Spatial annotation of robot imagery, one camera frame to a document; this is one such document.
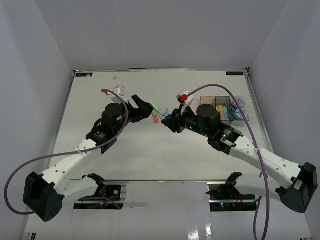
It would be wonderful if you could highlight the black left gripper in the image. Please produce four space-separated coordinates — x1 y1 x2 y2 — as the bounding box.
114 95 155 135

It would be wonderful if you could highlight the grey transparent tray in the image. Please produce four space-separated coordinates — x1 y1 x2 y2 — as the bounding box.
215 96 235 125

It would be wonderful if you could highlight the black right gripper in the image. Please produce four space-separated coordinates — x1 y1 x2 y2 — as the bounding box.
161 104 211 139

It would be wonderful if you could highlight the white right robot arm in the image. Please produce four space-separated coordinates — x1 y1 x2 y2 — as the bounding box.
161 104 318 213

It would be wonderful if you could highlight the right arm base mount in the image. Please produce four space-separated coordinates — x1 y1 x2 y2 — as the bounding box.
206 183 257 213

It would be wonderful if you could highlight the orange highlighter pen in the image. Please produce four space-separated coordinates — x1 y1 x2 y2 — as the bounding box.
218 105 224 114

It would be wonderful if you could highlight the amber transparent tray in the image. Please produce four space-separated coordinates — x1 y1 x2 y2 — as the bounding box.
200 96 216 107

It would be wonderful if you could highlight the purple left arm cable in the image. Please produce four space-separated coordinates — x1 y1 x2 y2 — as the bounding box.
4 88 130 215

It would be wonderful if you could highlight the blue highlighter pen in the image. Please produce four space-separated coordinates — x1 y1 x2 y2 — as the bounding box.
223 106 230 121

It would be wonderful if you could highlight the blue-lidded cleaning gel jar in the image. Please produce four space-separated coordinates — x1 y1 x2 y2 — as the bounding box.
231 97 246 111

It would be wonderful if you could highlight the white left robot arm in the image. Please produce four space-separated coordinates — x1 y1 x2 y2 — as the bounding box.
22 94 153 222

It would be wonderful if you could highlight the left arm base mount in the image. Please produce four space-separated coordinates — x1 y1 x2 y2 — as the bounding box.
73 184 126 210

